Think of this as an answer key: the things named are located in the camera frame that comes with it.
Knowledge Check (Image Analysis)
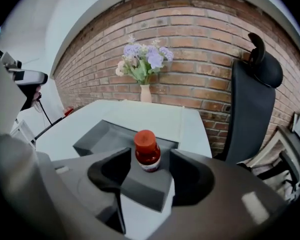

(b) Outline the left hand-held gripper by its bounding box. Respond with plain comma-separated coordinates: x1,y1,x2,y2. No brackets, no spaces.
0,48,48,111

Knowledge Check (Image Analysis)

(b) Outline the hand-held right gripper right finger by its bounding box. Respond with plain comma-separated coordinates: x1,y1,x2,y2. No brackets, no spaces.
149,148,290,240

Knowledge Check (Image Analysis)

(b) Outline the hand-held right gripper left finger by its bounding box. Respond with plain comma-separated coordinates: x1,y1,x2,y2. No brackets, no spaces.
39,146,132,240

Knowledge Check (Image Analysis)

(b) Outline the small red-capped bottle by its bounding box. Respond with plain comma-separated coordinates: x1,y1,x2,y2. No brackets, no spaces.
133,129,162,174

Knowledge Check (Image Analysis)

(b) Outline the person's left hand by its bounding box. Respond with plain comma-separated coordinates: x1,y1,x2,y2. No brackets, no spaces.
32,85,42,109

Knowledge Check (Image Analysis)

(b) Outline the white rack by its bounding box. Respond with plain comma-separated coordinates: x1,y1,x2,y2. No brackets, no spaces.
9,118,37,150

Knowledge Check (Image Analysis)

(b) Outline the beige vase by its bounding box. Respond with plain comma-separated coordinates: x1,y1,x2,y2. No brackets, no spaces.
140,83,153,104

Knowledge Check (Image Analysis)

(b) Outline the purple white flower bouquet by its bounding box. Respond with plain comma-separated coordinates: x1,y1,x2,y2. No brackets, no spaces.
115,35,175,86

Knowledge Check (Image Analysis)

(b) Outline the black office chair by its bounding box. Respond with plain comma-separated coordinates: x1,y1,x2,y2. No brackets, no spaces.
214,32,284,165

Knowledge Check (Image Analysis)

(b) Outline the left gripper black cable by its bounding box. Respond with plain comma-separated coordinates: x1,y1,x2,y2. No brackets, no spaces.
38,98,53,127

